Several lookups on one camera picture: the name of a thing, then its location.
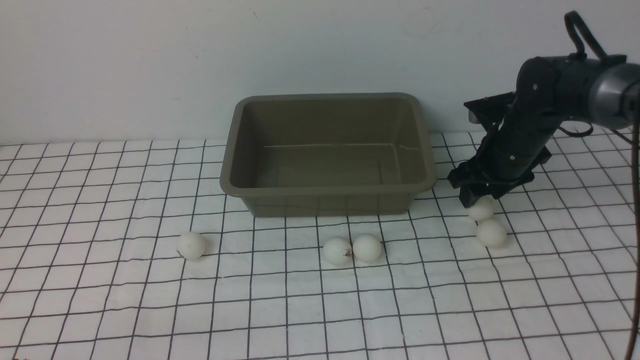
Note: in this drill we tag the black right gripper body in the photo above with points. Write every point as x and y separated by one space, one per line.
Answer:
507 155

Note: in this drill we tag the white ball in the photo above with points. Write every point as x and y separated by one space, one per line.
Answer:
491 233
482 209
367 248
337 251
191 246

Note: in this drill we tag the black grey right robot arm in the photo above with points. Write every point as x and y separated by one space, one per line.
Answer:
549 91

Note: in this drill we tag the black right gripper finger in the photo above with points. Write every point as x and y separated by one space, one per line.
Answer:
469 195
498 189

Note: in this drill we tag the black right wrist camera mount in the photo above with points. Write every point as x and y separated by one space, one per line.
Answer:
490 111

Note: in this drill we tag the white black-grid tablecloth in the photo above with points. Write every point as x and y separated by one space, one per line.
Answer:
89 268

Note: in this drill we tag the olive green plastic bin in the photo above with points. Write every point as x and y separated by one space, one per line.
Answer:
328 155

